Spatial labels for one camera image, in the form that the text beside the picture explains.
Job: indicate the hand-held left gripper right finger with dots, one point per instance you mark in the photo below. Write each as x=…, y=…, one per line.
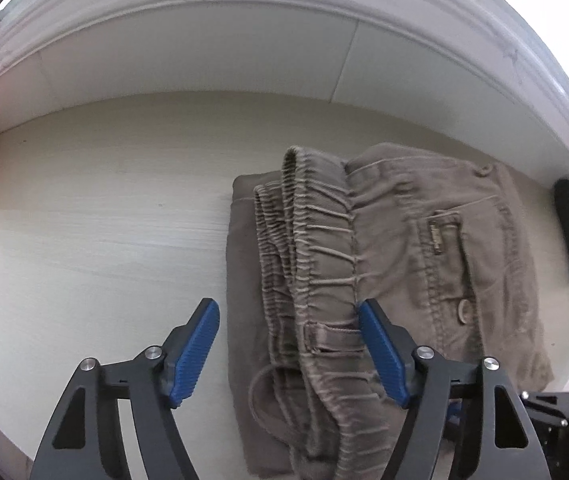
x=384, y=355

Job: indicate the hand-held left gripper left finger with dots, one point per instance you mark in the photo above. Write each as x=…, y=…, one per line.
x=192, y=355

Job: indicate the brown pants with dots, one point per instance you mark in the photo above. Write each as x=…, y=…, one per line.
x=404, y=240

